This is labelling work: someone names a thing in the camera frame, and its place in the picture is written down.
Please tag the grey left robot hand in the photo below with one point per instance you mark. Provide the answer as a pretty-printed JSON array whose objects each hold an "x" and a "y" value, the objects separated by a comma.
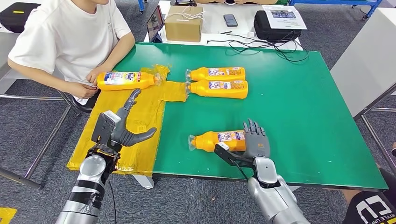
[{"x": 120, "y": 133}]

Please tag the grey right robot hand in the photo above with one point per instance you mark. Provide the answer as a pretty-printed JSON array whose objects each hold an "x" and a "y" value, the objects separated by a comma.
[{"x": 258, "y": 145}]

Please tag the orange detergent bottle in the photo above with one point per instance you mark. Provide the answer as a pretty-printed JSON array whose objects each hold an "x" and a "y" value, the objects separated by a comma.
[
  {"x": 123, "y": 81},
  {"x": 207, "y": 140},
  {"x": 204, "y": 89},
  {"x": 201, "y": 74}
]

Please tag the dark tablet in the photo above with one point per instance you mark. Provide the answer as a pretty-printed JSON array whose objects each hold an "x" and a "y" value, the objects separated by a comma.
[{"x": 155, "y": 23}]

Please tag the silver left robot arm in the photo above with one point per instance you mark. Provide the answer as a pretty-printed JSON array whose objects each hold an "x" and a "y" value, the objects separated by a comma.
[{"x": 89, "y": 173}]

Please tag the yellow tape mat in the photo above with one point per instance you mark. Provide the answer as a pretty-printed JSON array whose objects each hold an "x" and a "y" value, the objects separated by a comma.
[{"x": 145, "y": 108}]

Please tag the black stool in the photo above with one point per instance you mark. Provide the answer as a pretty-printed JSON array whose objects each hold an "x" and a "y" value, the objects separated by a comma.
[{"x": 86, "y": 106}]

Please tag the white table foot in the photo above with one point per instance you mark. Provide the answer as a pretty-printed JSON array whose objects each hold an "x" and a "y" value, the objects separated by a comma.
[{"x": 144, "y": 182}]

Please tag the small white adapter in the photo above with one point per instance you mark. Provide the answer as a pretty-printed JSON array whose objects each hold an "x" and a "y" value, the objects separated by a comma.
[{"x": 250, "y": 34}]

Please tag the person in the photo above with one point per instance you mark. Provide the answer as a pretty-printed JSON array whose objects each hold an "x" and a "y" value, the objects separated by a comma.
[
  {"x": 235, "y": 2},
  {"x": 62, "y": 37},
  {"x": 371, "y": 211}
]

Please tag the black carry case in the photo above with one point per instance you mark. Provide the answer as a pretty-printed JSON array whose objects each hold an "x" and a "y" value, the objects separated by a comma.
[{"x": 266, "y": 31}]

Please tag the brown cardboard box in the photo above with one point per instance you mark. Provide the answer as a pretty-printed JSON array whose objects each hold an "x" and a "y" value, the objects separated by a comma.
[{"x": 184, "y": 30}]

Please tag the printed paper sheet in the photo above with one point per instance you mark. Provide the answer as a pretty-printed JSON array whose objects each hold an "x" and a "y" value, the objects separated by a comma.
[{"x": 284, "y": 21}]

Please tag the white table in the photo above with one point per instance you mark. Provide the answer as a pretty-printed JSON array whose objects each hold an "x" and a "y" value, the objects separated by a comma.
[{"x": 213, "y": 26}]

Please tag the black smartphone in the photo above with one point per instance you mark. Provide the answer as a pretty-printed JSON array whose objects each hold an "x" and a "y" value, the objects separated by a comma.
[{"x": 230, "y": 20}]

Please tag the blue metal leg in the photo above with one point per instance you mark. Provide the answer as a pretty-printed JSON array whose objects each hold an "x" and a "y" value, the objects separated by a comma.
[{"x": 141, "y": 4}]

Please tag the grey side table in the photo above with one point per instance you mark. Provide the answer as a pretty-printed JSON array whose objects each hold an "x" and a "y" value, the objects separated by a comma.
[{"x": 365, "y": 65}]

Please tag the black bag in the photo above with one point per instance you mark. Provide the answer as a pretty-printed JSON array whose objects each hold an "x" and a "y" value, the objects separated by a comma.
[{"x": 15, "y": 18}]

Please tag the blue metal rack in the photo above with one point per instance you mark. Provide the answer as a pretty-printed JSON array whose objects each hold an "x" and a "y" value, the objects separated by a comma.
[{"x": 340, "y": 2}]

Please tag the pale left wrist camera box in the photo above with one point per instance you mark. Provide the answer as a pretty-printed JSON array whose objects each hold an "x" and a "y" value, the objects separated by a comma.
[{"x": 103, "y": 128}]

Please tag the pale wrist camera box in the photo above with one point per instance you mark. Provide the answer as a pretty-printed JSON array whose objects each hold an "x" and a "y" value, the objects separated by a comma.
[
  {"x": 103, "y": 128},
  {"x": 229, "y": 156}
]

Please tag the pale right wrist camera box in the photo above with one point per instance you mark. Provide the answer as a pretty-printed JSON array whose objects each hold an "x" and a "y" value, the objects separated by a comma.
[{"x": 229, "y": 156}]

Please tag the grey metal-frame table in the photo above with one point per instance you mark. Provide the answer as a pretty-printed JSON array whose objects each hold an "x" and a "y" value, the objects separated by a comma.
[{"x": 6, "y": 49}]

